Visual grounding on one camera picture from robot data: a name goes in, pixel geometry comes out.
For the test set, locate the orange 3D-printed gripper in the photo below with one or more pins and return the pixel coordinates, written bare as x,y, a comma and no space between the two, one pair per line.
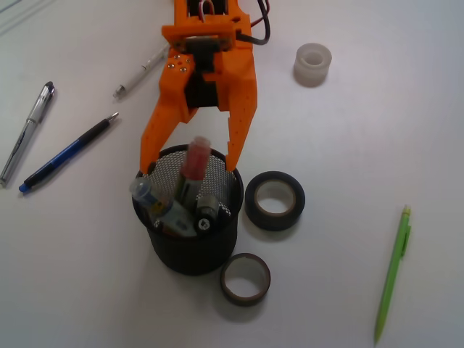
212,68

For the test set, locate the red whiteboard marker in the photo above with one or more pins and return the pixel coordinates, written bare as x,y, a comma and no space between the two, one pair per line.
192,172

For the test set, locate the black whiteboard marker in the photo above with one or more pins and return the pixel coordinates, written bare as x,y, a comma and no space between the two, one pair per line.
207,209

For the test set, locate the blue whiteboard marker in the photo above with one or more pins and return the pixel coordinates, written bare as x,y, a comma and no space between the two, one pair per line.
162,207

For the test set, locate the white clear pen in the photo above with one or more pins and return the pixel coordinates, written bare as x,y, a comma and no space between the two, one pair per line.
126,87

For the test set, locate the black mesh pen holder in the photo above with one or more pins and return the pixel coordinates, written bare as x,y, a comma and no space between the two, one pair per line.
202,254

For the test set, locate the silver black-capped pen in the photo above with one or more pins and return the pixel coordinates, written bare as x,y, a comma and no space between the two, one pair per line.
34,118

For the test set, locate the blue black ballpoint pen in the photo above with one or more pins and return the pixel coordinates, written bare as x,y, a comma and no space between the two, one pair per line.
66,154

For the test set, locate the clear tape roll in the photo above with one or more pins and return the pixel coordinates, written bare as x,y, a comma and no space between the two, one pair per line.
312,64

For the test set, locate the black electrical tape roll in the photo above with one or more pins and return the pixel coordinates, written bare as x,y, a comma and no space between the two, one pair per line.
274,200

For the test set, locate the brown tape roll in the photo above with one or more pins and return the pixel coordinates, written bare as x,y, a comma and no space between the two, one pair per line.
245,279

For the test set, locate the green mechanical pencil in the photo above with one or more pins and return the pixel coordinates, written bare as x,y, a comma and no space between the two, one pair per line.
398,252

